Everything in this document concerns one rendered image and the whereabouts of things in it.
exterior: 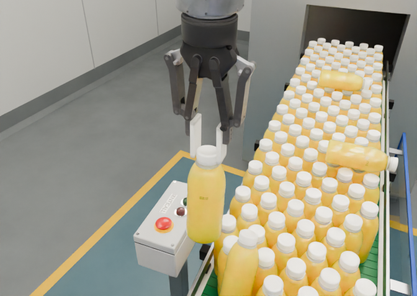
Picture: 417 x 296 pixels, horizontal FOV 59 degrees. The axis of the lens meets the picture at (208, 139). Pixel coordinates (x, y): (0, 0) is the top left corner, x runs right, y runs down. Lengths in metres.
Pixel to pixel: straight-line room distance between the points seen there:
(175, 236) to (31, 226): 1.82
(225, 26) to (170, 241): 0.50
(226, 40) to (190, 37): 0.05
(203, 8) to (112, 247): 1.95
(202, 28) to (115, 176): 2.34
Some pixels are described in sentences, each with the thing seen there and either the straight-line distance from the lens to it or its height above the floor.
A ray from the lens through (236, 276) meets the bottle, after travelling 0.80.
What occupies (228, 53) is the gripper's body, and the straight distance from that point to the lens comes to 0.51.
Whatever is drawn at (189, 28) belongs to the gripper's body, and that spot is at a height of 1.58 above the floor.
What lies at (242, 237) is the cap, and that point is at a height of 1.14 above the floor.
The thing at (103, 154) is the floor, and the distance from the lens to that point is 3.01.
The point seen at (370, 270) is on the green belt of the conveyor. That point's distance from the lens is 1.11.
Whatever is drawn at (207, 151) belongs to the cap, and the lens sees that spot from 0.61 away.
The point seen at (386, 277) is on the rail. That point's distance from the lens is 1.00.
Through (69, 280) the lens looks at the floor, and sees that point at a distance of 2.23.
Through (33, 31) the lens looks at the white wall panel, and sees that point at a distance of 3.59.
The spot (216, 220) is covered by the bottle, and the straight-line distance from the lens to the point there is 0.67.
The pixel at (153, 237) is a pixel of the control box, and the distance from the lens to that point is 0.84.
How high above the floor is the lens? 1.73
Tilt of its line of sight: 34 degrees down
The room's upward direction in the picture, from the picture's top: straight up
